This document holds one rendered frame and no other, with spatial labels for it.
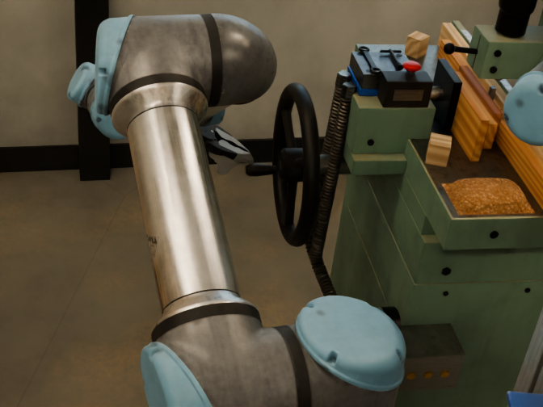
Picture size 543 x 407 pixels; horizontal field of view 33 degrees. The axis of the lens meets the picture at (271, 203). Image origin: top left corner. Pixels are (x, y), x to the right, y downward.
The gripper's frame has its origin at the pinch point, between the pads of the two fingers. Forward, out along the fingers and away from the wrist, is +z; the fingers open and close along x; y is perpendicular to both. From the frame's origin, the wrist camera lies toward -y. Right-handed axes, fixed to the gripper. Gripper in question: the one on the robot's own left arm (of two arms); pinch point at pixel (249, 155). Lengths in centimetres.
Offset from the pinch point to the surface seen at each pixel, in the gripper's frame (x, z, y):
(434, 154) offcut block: 24.8, 14.1, -26.2
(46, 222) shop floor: -83, 1, 88
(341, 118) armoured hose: 12.1, 3.6, -19.4
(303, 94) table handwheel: 11.0, -4.4, -19.5
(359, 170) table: 18.7, 9.1, -15.2
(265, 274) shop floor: -56, 55, 57
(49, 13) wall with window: -112, -24, 40
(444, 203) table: 35.6, 13.8, -23.7
